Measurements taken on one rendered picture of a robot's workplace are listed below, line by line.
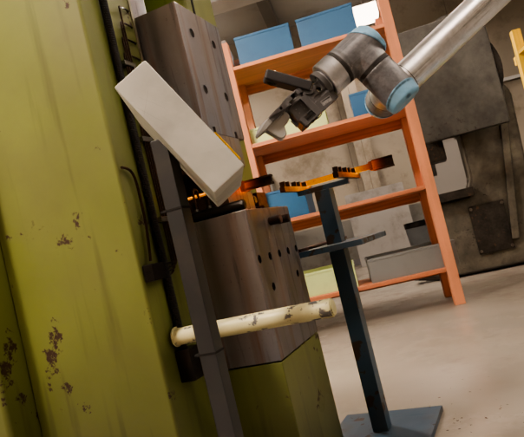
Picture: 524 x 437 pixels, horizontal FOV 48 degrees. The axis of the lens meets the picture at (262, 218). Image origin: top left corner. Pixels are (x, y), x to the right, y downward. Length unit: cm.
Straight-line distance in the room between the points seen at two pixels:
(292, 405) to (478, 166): 490
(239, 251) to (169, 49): 63
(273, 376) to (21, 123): 100
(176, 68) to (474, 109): 461
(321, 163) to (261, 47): 672
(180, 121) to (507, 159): 542
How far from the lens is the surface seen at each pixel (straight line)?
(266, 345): 171
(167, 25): 184
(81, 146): 161
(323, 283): 481
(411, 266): 480
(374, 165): 234
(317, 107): 140
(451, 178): 1160
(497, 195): 637
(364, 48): 145
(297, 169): 1160
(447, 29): 165
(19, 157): 175
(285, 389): 173
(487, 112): 612
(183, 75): 178
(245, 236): 168
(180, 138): 113
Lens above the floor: 80
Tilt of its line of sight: 3 degrees up
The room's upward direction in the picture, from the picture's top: 14 degrees counter-clockwise
